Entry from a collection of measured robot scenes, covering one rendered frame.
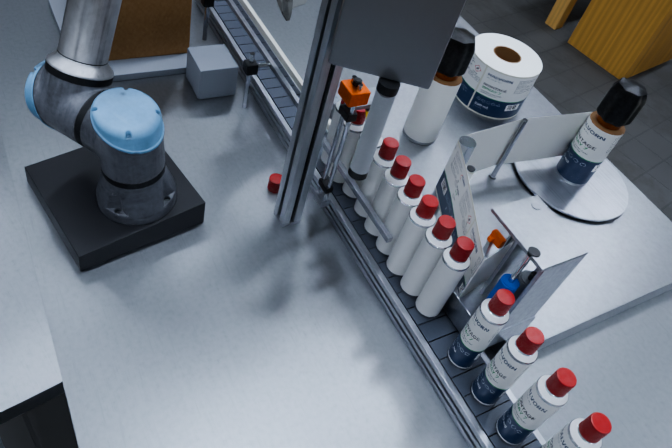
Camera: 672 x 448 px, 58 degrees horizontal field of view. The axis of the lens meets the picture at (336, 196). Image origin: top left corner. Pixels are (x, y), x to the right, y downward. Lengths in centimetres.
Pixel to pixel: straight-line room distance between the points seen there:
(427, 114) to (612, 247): 54
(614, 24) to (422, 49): 333
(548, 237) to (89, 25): 85
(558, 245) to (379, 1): 49
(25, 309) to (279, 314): 45
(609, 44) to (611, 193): 264
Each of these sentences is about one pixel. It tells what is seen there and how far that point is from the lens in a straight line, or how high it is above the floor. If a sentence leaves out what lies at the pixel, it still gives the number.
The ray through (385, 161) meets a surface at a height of 105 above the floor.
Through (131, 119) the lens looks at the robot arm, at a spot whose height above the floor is 111.
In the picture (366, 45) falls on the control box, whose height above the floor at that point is 134.
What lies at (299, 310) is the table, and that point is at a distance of 121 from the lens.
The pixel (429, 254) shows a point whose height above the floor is 101.
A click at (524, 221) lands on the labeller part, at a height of 114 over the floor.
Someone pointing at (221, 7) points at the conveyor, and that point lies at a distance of 187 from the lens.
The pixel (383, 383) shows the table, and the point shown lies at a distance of 117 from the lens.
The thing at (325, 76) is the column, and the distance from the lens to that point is 106.
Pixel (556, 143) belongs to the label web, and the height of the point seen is 97.
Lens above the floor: 183
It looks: 45 degrees down
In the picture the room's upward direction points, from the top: 18 degrees clockwise
